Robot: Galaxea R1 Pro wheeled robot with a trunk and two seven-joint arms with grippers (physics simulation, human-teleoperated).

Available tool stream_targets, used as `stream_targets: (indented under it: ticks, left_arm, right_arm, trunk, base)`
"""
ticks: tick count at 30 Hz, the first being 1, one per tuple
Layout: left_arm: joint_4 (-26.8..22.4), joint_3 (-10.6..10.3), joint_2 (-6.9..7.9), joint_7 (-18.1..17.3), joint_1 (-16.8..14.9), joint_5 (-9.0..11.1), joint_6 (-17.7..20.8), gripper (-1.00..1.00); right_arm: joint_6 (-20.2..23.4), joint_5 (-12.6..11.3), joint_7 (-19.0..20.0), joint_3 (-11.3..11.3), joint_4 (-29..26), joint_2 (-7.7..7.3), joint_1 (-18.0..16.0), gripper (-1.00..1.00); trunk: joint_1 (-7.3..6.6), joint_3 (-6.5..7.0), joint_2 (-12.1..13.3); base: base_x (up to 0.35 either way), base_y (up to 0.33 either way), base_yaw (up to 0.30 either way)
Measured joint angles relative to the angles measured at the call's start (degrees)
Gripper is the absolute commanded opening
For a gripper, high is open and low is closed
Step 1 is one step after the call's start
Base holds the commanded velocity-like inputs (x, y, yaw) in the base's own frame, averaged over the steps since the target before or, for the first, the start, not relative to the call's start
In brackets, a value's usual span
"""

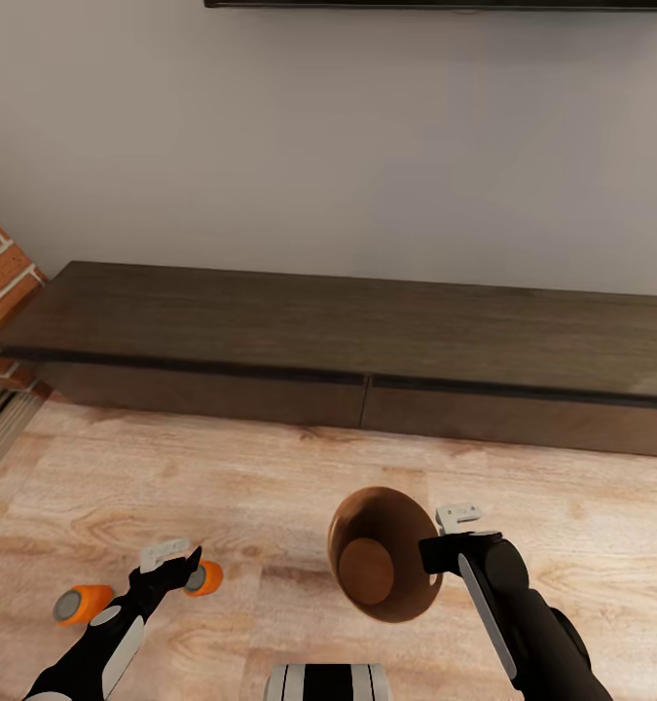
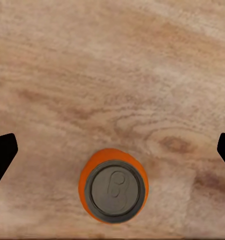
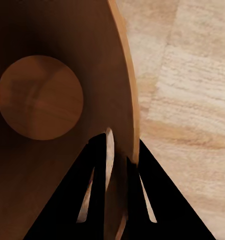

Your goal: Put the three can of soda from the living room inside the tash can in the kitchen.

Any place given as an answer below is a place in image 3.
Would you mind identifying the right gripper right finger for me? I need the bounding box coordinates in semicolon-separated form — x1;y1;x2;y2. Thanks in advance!
126;138;215;240

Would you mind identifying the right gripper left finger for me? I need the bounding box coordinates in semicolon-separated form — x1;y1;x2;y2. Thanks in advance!
23;133;107;240

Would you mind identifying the trash can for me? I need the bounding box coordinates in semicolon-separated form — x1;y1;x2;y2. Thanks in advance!
0;0;140;240

